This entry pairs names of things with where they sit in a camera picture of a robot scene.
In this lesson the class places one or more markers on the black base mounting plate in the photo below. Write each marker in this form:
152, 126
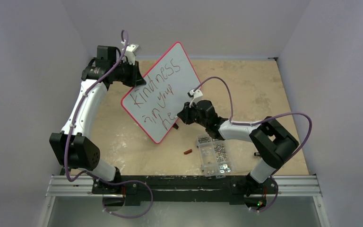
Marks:
233, 189

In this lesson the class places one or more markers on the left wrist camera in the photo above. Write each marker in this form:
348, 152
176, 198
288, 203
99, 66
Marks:
130, 53

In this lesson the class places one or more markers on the pink framed whiteboard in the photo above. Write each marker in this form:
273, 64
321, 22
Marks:
154, 106

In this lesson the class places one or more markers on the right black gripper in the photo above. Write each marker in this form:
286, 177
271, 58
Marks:
187, 113

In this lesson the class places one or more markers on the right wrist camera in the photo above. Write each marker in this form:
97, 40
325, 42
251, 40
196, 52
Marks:
195, 96

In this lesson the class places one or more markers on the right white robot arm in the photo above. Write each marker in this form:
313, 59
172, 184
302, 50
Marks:
274, 143

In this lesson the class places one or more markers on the clear plastic screw box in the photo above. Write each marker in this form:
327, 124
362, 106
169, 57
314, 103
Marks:
220, 158

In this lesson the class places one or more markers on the aluminium frame rail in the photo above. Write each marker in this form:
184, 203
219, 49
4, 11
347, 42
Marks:
258, 92

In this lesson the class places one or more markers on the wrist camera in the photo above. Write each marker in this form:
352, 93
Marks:
130, 53
195, 96

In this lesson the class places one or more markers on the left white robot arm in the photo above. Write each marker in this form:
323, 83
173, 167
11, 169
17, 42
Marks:
72, 145

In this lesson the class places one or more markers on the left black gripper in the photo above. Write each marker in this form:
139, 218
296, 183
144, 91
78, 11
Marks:
136, 79

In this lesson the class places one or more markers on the red marker cap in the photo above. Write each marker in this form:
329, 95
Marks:
188, 151

